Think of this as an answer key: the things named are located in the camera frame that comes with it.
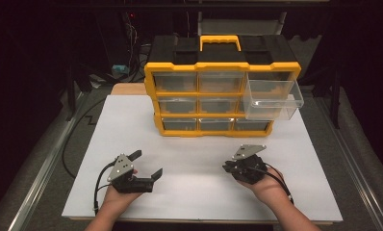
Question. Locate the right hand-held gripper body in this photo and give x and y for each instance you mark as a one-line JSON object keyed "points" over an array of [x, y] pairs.
{"points": [[249, 168]]}

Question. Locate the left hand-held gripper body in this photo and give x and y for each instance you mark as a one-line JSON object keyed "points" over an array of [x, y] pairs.
{"points": [[122, 170]]}

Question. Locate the single clear plastic drawer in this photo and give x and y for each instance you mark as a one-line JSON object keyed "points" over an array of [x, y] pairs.
{"points": [[269, 110]]}

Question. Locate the yellow black organizer cabinet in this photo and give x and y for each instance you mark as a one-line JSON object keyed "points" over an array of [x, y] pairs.
{"points": [[218, 66]]}

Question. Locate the person's left hand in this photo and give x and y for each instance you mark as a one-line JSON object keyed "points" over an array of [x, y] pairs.
{"points": [[117, 200]]}

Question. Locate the person's right hand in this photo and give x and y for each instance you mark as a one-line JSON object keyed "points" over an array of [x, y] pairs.
{"points": [[271, 191]]}

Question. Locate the white board sheet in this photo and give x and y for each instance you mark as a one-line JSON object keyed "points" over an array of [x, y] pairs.
{"points": [[186, 199]]}

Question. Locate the wooden table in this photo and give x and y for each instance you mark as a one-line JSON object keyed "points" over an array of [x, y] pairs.
{"points": [[128, 89]]}

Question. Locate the set of clear cabinet drawers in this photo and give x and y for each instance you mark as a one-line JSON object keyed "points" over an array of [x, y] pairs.
{"points": [[175, 82]]}

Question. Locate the black metal stand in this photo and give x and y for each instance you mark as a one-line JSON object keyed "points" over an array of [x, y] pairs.
{"points": [[71, 96]]}

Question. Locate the grey metal shelf stand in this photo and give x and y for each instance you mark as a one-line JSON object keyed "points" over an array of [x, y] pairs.
{"points": [[241, 26]]}

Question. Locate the aluminium floor rail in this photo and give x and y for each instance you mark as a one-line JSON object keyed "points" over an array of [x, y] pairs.
{"points": [[359, 179], [34, 189]]}

